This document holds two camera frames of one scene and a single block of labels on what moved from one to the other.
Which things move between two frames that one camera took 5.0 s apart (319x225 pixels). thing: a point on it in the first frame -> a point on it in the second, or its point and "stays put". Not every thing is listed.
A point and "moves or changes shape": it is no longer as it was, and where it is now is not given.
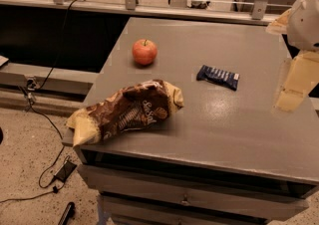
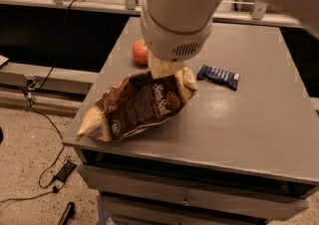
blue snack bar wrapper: x=218 y=77 stays put
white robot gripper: x=305 y=23 -> x=170 y=44
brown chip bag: x=130 y=107 moves or changes shape
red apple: x=145 y=52 stays put
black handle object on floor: x=67 y=214 stays put
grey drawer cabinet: x=227 y=156 stays put
